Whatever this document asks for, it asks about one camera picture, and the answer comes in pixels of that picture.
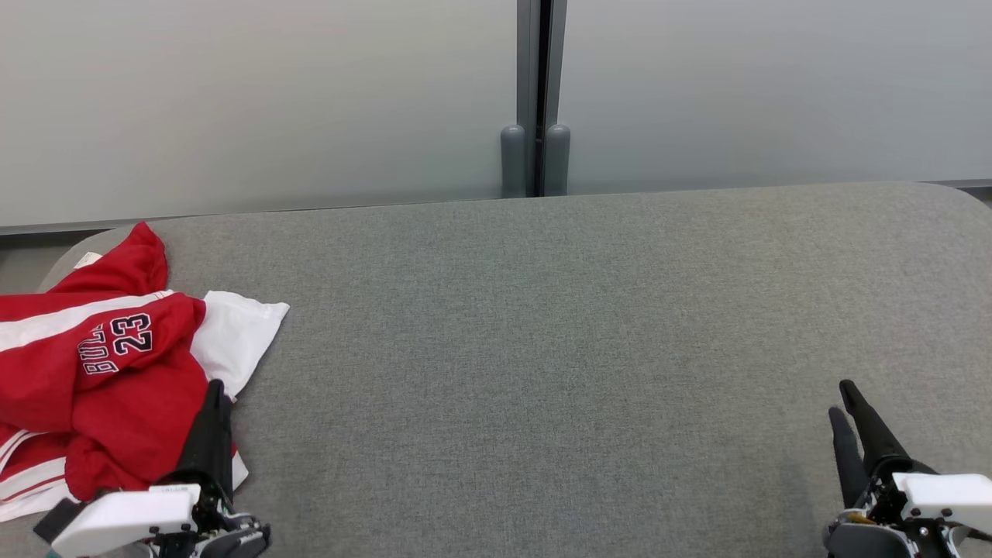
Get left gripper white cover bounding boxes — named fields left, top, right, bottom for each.
left=48, top=380, right=272, bottom=558

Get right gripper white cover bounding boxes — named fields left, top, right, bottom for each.
left=823, top=379, right=992, bottom=558

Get grey partition double post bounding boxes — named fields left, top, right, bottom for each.
left=500, top=0, right=572, bottom=198

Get red Bulls jersey white sleeves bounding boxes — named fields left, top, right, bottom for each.
left=0, top=221, right=291, bottom=524

